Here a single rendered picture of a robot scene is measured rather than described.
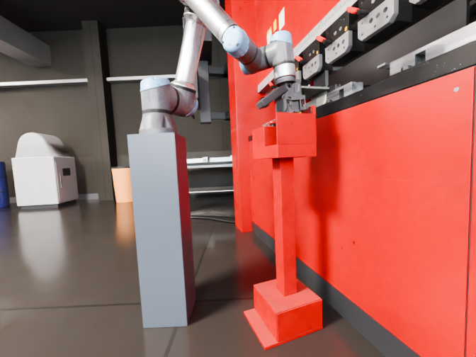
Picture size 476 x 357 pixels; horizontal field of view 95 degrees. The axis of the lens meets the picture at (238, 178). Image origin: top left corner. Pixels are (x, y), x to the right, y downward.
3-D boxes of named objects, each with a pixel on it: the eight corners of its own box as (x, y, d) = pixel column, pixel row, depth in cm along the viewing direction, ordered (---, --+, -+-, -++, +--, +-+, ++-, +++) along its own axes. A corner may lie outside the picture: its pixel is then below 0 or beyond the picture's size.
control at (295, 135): (253, 159, 91) (251, 115, 90) (285, 158, 97) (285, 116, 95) (278, 157, 73) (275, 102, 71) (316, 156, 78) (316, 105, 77)
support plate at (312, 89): (265, 98, 119) (265, 96, 119) (308, 99, 125) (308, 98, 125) (280, 86, 101) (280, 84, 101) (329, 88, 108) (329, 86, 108)
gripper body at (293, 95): (307, 111, 77) (303, 76, 76) (286, 112, 74) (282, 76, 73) (294, 116, 84) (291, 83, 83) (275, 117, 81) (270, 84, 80)
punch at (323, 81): (313, 95, 121) (313, 77, 121) (316, 95, 122) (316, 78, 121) (325, 89, 112) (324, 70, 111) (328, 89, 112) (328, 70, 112)
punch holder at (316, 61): (302, 81, 125) (302, 50, 123) (316, 81, 127) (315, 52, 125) (319, 69, 110) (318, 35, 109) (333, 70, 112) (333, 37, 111)
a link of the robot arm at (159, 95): (134, 111, 88) (132, 77, 87) (161, 117, 100) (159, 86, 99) (155, 106, 82) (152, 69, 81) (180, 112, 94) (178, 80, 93)
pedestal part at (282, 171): (276, 288, 91) (271, 158, 87) (288, 285, 93) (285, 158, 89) (284, 297, 85) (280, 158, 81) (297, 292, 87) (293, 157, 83)
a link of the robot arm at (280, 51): (271, 44, 82) (294, 35, 77) (275, 74, 83) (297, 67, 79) (263, 35, 75) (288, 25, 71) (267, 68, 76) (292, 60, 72)
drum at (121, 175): (142, 198, 437) (140, 166, 432) (132, 202, 395) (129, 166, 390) (121, 200, 437) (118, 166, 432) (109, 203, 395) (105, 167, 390)
